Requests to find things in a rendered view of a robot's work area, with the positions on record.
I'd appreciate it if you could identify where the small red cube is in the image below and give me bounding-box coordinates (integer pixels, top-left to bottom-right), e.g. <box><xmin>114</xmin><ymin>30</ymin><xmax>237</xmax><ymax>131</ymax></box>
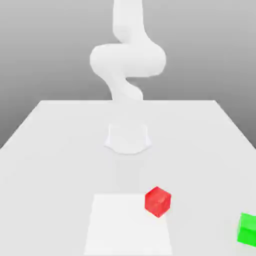
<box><xmin>144</xmin><ymin>186</ymin><xmax>172</xmax><ymax>219</ymax></box>

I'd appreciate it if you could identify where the small green cube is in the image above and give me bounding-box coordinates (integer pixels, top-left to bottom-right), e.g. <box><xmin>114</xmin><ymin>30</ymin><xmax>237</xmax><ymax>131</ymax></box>
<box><xmin>236</xmin><ymin>212</ymin><xmax>256</xmax><ymax>247</ymax></box>

